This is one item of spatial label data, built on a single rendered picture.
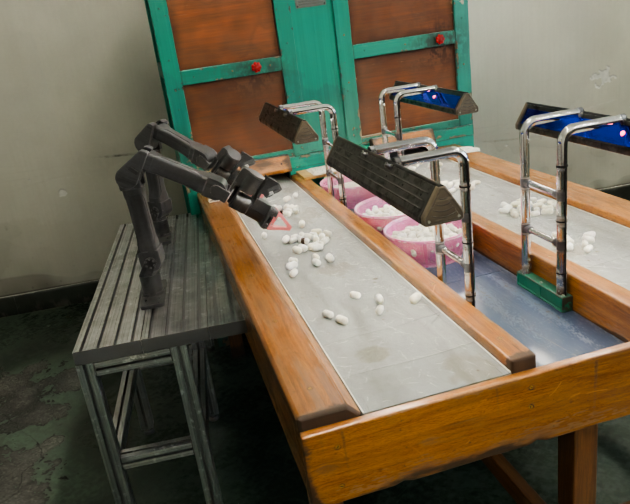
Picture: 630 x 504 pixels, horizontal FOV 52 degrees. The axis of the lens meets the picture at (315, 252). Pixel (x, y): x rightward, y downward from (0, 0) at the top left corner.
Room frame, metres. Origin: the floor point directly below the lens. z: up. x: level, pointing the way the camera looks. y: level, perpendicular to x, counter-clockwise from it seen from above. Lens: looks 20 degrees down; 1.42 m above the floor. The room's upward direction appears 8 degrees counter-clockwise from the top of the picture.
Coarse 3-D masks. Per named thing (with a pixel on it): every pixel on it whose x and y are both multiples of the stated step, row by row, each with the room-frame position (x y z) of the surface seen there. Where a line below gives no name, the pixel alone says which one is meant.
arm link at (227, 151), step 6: (222, 150) 2.28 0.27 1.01; (228, 150) 2.27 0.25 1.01; (234, 150) 2.29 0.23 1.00; (198, 156) 2.30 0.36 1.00; (216, 156) 2.29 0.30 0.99; (222, 156) 2.28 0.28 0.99; (228, 156) 2.25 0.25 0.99; (234, 156) 2.26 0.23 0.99; (240, 156) 2.28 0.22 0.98; (198, 162) 2.30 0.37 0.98; (204, 162) 2.29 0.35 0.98; (210, 162) 2.29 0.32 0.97; (216, 162) 2.32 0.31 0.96; (222, 162) 2.27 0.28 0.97; (228, 162) 2.26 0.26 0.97; (234, 162) 2.26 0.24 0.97; (204, 168) 2.29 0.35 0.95; (210, 168) 2.32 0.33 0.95; (228, 168) 2.27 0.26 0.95
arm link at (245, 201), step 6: (234, 192) 1.85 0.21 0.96; (240, 192) 1.85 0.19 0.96; (234, 198) 1.84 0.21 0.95; (240, 198) 1.84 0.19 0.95; (246, 198) 1.85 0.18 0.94; (228, 204) 1.86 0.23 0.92; (234, 204) 1.83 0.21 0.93; (240, 204) 1.83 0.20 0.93; (246, 204) 1.84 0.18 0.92; (240, 210) 1.84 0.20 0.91; (246, 210) 1.84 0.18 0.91
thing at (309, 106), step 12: (288, 108) 2.41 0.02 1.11; (300, 108) 2.27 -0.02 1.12; (312, 108) 2.28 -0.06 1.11; (324, 108) 2.29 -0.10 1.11; (324, 120) 2.44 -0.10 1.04; (336, 120) 2.30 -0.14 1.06; (324, 132) 2.44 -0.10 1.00; (336, 132) 2.29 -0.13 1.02; (324, 144) 2.44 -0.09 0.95; (324, 156) 2.44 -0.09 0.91
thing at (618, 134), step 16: (528, 112) 1.79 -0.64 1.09; (544, 112) 1.72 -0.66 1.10; (592, 112) 1.55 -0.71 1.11; (544, 128) 1.68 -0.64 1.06; (560, 128) 1.62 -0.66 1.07; (608, 128) 1.47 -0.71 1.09; (624, 128) 1.42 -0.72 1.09; (592, 144) 1.49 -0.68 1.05; (608, 144) 1.44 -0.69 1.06; (624, 144) 1.39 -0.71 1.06
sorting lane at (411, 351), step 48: (288, 192) 2.62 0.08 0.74; (336, 240) 1.94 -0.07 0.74; (288, 288) 1.61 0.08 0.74; (336, 288) 1.56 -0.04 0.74; (384, 288) 1.52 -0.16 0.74; (336, 336) 1.30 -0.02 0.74; (384, 336) 1.27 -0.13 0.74; (432, 336) 1.24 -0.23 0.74; (384, 384) 1.08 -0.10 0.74; (432, 384) 1.06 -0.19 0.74
